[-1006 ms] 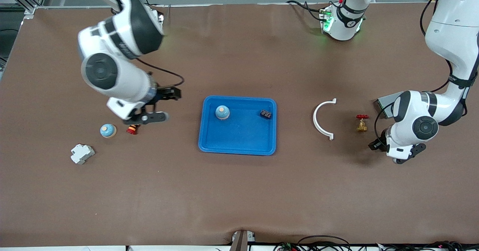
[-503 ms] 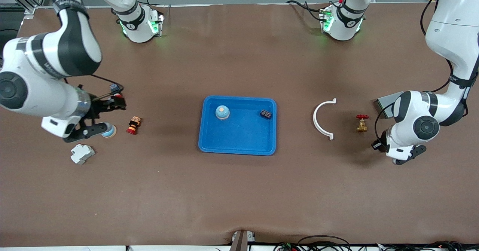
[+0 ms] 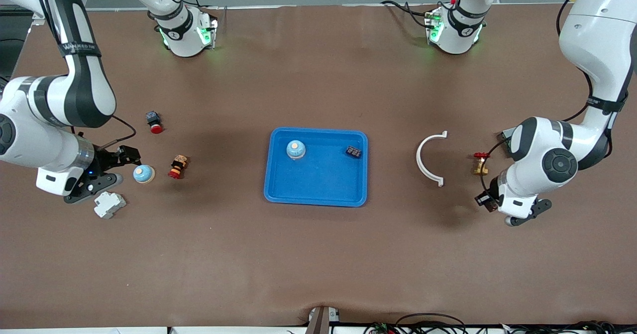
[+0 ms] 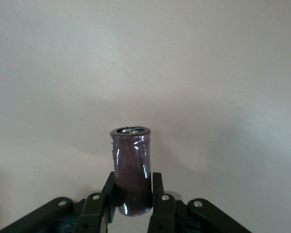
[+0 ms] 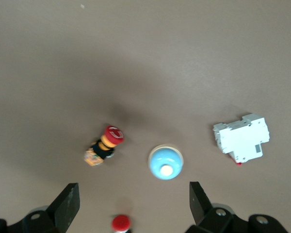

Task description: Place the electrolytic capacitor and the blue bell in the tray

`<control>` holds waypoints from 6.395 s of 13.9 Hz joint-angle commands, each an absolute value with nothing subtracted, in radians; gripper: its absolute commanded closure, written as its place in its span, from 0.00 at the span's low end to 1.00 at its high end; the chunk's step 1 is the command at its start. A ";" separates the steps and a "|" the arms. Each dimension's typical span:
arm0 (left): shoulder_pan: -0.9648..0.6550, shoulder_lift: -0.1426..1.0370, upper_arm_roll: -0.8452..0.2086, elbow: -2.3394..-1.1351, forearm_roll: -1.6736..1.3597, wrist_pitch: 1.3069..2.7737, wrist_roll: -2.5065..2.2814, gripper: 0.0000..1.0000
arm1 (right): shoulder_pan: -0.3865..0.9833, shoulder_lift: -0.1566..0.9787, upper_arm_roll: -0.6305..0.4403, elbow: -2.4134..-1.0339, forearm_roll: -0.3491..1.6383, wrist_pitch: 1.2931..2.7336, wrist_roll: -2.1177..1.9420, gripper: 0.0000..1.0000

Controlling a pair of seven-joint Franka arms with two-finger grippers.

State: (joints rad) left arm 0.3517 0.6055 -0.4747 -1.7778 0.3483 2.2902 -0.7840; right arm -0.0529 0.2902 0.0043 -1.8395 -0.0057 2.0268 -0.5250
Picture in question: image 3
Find blue plastic tray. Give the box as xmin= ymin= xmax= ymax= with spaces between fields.
xmin=263 ymin=127 xmax=369 ymax=208

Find brass valve red handwheel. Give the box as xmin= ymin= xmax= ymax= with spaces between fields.
xmin=473 ymin=152 xmax=491 ymax=176

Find white circuit breaker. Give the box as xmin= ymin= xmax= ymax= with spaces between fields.
xmin=94 ymin=191 xmax=127 ymax=220

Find red mushroom button black block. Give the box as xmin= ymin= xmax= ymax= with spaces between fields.
xmin=145 ymin=111 xmax=164 ymax=134

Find red mushroom button tan block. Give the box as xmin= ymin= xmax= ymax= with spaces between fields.
xmin=168 ymin=155 xmax=189 ymax=180

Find white curved pipe clamp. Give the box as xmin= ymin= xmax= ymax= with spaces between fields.
xmin=416 ymin=130 xmax=448 ymax=187

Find brown table mat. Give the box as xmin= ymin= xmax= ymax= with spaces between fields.
xmin=0 ymin=3 xmax=637 ymax=331

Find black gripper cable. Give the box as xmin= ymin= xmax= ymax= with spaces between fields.
xmin=31 ymin=0 xmax=137 ymax=150
xmin=484 ymin=0 xmax=595 ymax=193

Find black looped cable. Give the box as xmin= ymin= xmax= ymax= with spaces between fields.
xmin=396 ymin=313 xmax=467 ymax=334

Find tangled black cables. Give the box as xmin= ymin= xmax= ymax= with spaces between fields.
xmin=503 ymin=320 xmax=637 ymax=334

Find coloured wire bundle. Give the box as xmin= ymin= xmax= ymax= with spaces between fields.
xmin=363 ymin=322 xmax=399 ymax=334

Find grey camera stand clamp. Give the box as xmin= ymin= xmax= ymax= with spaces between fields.
xmin=305 ymin=306 xmax=341 ymax=334

